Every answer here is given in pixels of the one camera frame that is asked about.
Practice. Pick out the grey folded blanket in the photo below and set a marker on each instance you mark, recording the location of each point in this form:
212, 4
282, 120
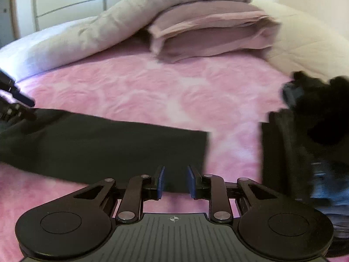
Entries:
83, 40

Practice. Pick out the stack of dark folded clothes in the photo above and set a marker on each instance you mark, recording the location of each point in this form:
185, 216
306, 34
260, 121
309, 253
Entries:
305, 146

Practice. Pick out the mauve pillow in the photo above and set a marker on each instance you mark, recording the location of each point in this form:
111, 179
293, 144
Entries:
210, 28

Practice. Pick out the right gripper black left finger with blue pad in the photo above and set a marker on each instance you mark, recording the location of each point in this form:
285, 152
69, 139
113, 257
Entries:
81, 222

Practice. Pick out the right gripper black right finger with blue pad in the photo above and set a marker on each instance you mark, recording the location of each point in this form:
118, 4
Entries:
265, 221

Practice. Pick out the pink floral bedspread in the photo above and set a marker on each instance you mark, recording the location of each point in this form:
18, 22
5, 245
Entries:
227, 96

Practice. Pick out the dark green t-shirt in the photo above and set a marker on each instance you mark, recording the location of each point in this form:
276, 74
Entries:
86, 149

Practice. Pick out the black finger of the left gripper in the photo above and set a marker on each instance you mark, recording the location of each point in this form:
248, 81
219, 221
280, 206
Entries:
15, 110
8, 85

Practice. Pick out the cream quilted duvet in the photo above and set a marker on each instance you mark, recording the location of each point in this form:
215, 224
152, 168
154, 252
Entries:
305, 43

